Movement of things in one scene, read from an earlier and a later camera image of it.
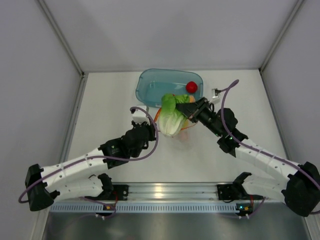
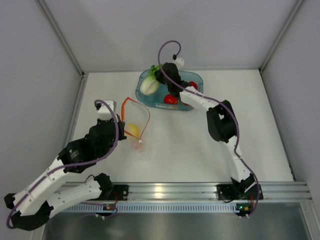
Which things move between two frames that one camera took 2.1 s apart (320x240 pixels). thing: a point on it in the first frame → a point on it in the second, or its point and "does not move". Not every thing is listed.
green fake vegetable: x=171 y=121 → x=150 y=84
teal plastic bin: x=153 y=84 does not move
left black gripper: x=151 y=127 → x=121 y=132
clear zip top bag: x=169 y=121 → x=136 y=117
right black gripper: x=192 y=111 → x=159 y=76
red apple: x=191 y=87 does not move
